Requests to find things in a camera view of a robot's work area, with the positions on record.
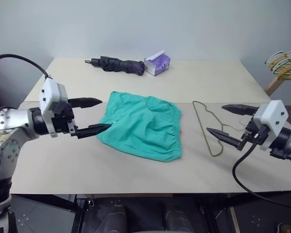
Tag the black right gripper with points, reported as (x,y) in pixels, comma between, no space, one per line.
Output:
(254,133)

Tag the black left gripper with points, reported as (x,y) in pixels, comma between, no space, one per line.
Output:
(63,116)

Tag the green cloth shorts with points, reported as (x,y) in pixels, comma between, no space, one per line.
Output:
(140,126)

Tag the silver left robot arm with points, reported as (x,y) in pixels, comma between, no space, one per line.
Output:
(14,121)

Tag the wooden rack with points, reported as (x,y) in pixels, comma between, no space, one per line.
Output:
(275,83)

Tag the folded dark purple umbrella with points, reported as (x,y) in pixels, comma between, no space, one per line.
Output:
(116,64)

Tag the purple tissue box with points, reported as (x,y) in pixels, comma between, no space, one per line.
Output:
(158,64)

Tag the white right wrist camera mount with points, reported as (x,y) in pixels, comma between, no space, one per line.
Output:
(271,114)

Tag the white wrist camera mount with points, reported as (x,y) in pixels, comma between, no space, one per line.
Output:
(271,114)
(49,92)

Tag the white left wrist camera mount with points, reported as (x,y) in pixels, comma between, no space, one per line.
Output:
(49,92)

